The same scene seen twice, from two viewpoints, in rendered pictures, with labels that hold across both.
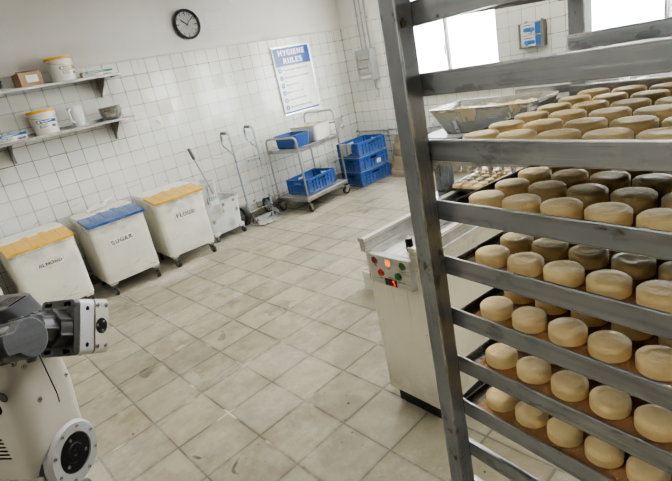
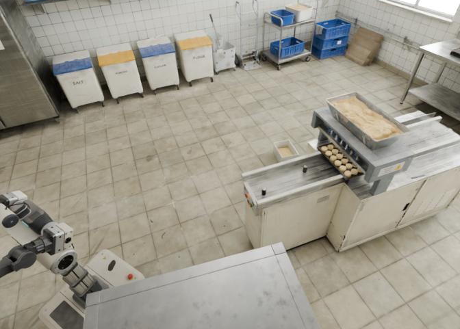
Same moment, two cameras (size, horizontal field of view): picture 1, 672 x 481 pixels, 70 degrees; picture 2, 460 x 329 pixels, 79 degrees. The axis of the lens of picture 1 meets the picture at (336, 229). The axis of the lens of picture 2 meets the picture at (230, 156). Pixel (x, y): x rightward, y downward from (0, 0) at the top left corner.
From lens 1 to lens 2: 1.13 m
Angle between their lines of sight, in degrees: 29
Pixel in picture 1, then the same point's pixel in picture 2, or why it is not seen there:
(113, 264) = (154, 79)
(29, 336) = (27, 260)
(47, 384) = not seen: hidden behind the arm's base
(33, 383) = not seen: hidden behind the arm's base
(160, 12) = not seen: outside the picture
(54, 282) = (122, 83)
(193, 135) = not seen: outside the picture
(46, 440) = (51, 261)
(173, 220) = (191, 60)
